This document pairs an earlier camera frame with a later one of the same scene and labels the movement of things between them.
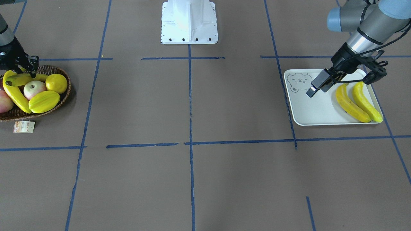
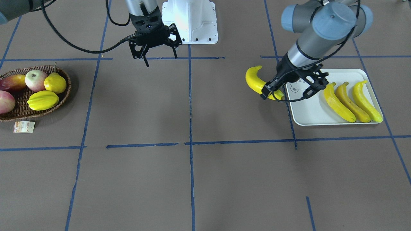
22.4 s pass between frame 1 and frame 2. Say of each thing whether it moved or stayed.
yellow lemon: stayed
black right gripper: moved
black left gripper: moved
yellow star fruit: stayed
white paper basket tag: stayed
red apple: stayed
